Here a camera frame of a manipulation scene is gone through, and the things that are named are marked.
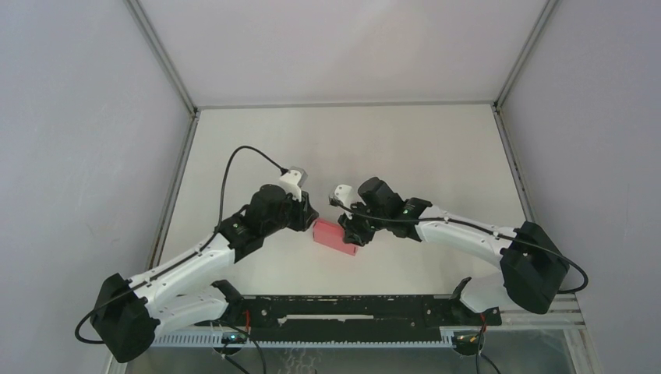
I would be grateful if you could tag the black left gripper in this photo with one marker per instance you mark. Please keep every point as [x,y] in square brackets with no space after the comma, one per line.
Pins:
[305,214]

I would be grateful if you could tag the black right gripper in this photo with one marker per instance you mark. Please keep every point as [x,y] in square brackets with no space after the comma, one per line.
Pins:
[352,232]

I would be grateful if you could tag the pink cardboard box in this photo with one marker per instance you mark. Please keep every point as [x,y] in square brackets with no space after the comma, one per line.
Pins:
[331,236]

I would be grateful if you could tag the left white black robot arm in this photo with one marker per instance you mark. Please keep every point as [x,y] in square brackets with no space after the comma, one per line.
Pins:
[130,314]

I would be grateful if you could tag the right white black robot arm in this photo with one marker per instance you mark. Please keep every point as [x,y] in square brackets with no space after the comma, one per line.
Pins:
[530,268]

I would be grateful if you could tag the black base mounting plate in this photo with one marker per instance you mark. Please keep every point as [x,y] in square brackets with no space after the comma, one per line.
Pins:
[317,329]

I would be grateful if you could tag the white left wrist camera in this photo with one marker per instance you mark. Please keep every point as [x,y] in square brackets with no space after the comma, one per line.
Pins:
[292,182]

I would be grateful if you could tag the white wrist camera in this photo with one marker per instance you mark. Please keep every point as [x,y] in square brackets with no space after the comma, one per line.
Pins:
[292,182]
[343,196]

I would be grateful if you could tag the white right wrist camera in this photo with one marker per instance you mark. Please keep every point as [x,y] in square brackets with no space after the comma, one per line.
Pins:
[343,196]

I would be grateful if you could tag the white slotted cable duct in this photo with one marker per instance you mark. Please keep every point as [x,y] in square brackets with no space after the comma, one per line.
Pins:
[217,339]

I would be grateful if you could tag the aluminium front frame rail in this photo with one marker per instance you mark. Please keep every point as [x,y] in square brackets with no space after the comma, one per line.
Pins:
[443,311]

